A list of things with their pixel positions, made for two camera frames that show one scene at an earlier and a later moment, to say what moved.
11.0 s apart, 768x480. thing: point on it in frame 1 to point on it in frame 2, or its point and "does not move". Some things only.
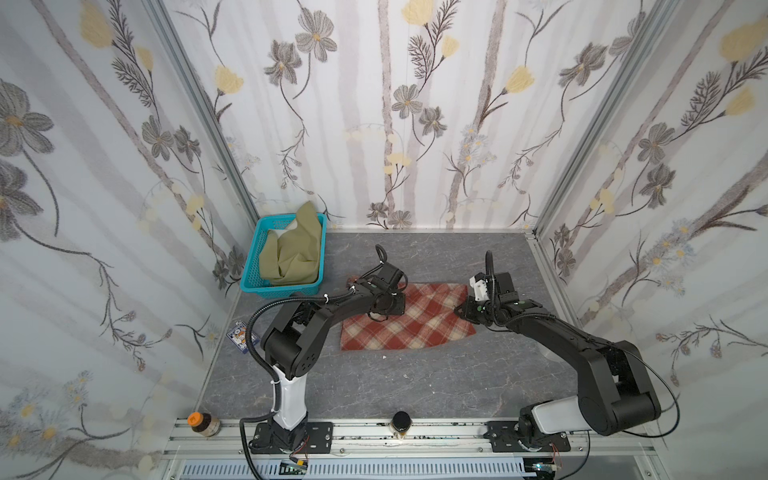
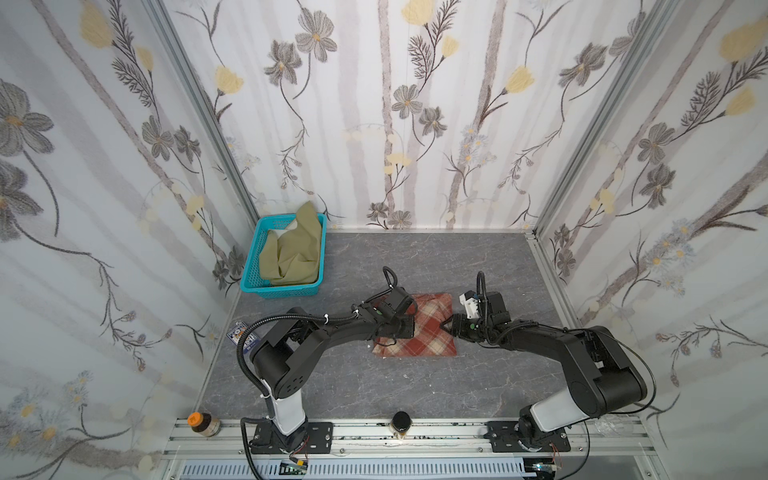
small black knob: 400,423 does not move
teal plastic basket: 252,280 does not move
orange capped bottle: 204,423 does not move
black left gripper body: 390,301 to 405,324
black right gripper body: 474,309 to 459,327
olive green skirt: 292,258 does not move
